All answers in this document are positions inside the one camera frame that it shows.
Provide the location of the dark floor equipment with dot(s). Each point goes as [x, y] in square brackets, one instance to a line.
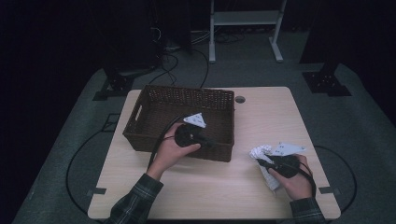
[140, 37]

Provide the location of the black stand base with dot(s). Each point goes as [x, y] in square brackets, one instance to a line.
[325, 82]
[116, 85]

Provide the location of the white waffle cloth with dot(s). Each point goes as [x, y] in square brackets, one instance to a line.
[260, 152]

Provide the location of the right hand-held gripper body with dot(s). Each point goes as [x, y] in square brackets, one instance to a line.
[285, 166]

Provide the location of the grey tape strip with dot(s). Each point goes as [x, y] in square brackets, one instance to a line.
[329, 190]
[97, 191]

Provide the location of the white metal stand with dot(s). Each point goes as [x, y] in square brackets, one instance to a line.
[246, 18]

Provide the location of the person's right hand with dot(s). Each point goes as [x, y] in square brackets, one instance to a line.
[295, 186]

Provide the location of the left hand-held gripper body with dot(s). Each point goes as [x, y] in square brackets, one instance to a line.
[186, 137]

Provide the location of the person's left hand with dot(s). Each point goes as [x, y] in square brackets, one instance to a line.
[168, 155]

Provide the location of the brown wicker basket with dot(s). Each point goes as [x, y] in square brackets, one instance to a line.
[162, 109]

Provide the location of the black tape square outline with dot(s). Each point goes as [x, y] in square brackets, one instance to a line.
[103, 124]

